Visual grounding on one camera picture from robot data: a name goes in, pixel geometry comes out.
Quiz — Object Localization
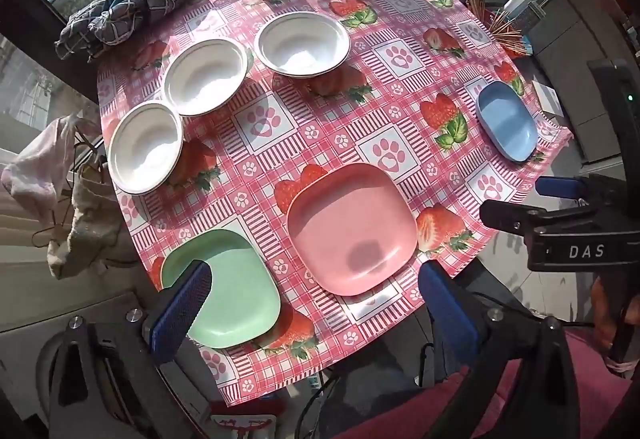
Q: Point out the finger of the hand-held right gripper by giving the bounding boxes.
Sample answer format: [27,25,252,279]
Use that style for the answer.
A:
[479,199,541,238]
[536,176,601,201]

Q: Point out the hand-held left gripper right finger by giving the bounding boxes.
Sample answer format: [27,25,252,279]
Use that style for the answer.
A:
[418,262,597,439]

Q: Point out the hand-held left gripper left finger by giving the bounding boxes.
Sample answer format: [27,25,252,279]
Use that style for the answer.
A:
[49,260,214,439]

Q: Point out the green plate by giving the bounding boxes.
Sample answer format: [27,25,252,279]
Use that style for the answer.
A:
[160,229,282,350]

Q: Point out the blue plate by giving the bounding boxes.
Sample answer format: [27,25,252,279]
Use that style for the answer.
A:
[475,82,539,163]

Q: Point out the pink plate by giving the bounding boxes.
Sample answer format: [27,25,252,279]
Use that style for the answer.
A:
[286,163,418,297]

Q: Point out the white bowl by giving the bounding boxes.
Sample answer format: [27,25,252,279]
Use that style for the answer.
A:
[253,12,351,78]
[109,102,185,196]
[163,39,249,117]

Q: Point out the person's right hand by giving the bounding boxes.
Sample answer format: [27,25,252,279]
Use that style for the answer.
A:
[590,269,621,345]

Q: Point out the white box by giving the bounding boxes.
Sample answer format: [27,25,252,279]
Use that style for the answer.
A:
[532,79,564,118]

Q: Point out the beige towel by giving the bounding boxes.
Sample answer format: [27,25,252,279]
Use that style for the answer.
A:
[47,169,126,280]

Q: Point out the red trousers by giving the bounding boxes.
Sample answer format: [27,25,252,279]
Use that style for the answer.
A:
[335,334,640,439]

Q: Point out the pink strawberry printed tablecloth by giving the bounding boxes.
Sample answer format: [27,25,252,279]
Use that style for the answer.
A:
[95,0,573,407]

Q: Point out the pale pink cloth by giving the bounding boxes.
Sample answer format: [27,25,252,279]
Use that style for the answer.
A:
[0,114,96,225]

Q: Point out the grey checked cloth bundle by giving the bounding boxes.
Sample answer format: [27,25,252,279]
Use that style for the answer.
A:
[54,0,197,62]

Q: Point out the black cable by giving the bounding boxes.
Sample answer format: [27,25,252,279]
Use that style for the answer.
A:
[295,359,351,439]

